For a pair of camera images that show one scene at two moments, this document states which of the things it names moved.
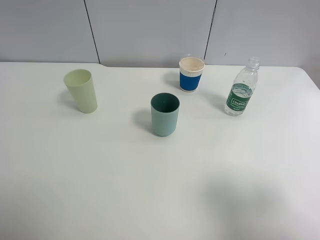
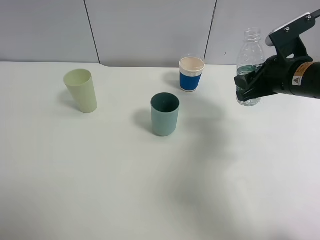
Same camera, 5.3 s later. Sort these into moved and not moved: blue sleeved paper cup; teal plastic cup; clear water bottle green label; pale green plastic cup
Moved: clear water bottle green label
Not moved: teal plastic cup; blue sleeved paper cup; pale green plastic cup
